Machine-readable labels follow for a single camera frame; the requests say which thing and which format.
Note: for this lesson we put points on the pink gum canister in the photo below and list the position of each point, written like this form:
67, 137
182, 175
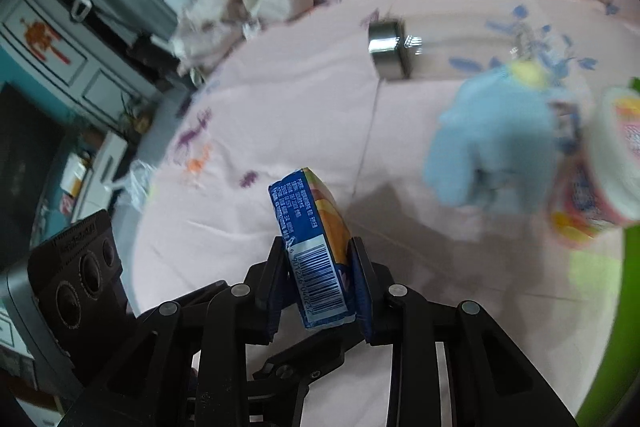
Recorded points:
610, 157

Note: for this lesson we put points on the blue snack box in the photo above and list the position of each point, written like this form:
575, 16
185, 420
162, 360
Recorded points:
310, 257

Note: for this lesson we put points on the white low table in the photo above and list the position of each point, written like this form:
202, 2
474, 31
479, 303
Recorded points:
102, 172

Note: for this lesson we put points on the white plastic bag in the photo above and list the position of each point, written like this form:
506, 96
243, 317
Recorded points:
136, 182

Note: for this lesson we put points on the red paper decoration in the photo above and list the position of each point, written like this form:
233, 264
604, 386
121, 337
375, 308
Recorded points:
45, 39

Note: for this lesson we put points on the green plastic container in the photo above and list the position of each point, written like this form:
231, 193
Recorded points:
620, 332

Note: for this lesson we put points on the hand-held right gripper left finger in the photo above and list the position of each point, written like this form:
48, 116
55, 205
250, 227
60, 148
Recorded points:
274, 307

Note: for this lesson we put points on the grey panelled cabinet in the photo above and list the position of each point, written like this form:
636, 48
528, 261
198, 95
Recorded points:
75, 72

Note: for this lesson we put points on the dark screen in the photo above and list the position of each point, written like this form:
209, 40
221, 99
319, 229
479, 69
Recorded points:
25, 167

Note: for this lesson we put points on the crumpled beige cloth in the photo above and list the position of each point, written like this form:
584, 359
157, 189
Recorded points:
240, 2

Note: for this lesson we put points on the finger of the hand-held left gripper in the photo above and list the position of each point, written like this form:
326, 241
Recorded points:
305, 364

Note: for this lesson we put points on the small potted plant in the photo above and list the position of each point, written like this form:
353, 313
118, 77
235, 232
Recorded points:
135, 114

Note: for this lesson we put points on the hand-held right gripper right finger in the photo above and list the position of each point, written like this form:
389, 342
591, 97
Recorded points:
361, 292

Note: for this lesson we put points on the glass bottle with steel lid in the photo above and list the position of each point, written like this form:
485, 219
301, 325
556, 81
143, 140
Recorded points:
387, 49

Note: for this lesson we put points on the blue elephant plush toy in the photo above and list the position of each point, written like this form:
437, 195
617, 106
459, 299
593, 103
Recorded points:
490, 142

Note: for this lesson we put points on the black bag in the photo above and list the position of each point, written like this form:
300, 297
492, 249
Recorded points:
150, 52

